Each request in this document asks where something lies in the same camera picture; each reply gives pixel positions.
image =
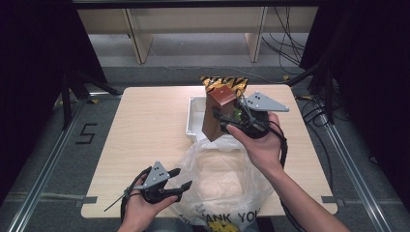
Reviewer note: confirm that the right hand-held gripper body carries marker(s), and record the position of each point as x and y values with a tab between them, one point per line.
262	102

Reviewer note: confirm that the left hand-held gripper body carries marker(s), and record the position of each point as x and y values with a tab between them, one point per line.
156	175

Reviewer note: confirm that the brown drink carton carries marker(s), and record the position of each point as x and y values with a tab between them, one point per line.
211	125

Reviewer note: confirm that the white plastic bin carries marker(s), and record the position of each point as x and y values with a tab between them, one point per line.
195	119

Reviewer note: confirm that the clear plastic bag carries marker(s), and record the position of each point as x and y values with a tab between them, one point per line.
219	180

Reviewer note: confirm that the black yellow chip bag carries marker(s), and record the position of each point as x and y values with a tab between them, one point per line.
222	82

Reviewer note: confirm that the person's left hand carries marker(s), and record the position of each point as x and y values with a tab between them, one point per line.
141	212

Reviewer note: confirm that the person's right hand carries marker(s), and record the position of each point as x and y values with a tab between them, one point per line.
264	151

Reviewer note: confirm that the yellow tape piece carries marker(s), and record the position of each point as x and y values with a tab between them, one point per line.
303	97
93	101
286	77

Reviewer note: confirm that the black metal stand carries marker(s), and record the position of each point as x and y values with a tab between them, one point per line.
328	96
66	103

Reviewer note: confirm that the grey tape strip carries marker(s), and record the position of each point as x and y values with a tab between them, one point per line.
87	200
333	200

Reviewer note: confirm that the beige wooden desk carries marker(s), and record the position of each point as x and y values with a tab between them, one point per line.
193	19

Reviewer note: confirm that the black curtain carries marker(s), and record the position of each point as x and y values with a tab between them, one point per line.
32	80
370	80

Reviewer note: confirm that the aluminium floor rail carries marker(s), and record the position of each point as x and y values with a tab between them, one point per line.
42	180
367	199

